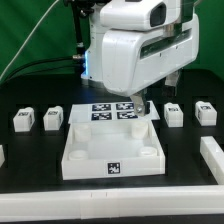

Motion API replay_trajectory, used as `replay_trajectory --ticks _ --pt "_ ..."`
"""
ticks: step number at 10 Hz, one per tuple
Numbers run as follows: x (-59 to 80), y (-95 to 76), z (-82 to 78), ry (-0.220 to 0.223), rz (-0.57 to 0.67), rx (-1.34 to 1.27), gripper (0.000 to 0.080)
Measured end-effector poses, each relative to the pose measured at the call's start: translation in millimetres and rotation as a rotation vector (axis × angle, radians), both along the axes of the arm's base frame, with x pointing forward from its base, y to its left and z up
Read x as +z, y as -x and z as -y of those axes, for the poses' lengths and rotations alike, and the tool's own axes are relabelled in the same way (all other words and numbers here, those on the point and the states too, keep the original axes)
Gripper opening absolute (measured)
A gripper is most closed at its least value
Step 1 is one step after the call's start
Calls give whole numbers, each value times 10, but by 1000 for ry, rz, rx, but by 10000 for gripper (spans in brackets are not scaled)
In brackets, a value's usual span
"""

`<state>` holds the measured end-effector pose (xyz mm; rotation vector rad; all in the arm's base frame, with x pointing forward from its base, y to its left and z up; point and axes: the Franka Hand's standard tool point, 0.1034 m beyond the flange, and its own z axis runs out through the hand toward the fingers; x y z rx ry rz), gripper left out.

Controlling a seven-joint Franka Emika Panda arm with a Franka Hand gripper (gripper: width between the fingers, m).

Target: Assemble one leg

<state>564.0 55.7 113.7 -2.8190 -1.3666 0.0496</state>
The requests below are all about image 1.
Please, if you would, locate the white marker sheet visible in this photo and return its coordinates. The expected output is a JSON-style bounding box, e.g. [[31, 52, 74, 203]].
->
[[67, 100, 162, 124]]

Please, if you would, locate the white right fence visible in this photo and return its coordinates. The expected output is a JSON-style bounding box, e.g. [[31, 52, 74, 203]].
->
[[200, 136, 224, 185]]

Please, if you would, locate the white fence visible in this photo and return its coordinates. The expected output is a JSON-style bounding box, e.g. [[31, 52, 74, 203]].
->
[[200, 136, 224, 185], [0, 185, 224, 222]]

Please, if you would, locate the black cable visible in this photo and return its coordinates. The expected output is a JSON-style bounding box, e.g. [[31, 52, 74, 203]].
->
[[0, 56, 84, 86]]

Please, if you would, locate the white square tabletop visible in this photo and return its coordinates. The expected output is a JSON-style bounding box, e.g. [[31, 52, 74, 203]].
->
[[61, 119, 165, 180]]

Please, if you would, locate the white cable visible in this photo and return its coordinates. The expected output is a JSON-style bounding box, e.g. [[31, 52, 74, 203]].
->
[[0, 0, 61, 83]]

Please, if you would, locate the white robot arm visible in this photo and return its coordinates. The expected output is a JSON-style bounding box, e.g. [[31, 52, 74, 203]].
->
[[81, 0, 199, 116]]

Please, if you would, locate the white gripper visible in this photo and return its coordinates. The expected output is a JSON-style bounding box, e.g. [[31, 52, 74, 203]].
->
[[102, 14, 199, 116]]

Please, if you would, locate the white front fence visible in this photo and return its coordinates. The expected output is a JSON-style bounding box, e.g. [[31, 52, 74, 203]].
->
[[0, 185, 224, 222]]

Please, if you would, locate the white left block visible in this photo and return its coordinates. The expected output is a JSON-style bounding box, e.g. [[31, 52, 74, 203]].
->
[[0, 145, 5, 168]]

